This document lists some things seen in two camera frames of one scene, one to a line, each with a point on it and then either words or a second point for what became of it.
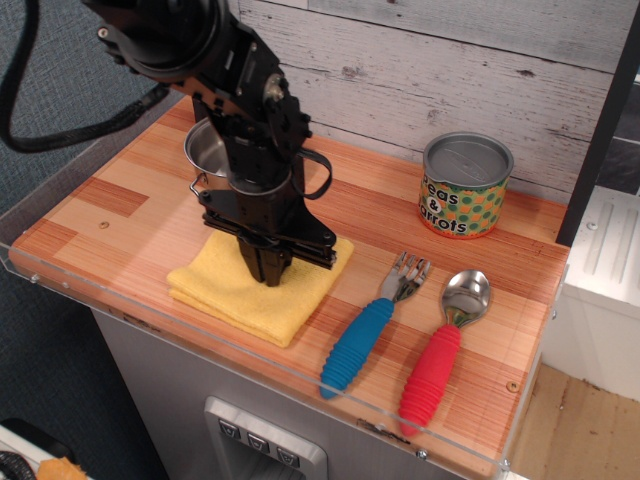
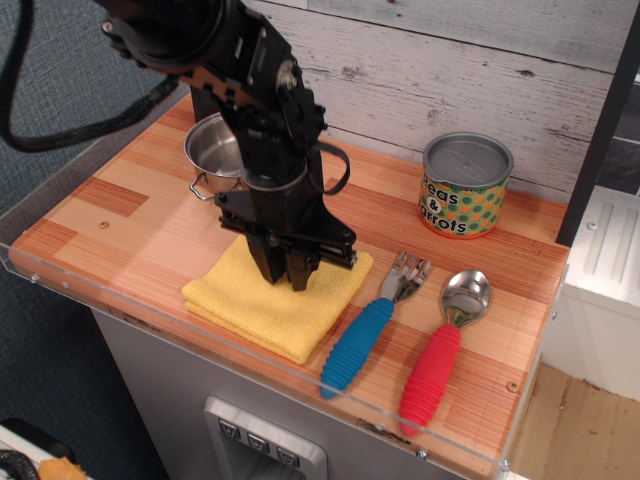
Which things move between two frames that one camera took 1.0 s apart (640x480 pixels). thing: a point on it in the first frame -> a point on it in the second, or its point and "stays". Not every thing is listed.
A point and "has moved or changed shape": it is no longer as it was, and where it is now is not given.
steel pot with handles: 205,151 stays
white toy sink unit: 594,328 stays
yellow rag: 217,277 has moved or changed shape
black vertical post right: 598,163 stays
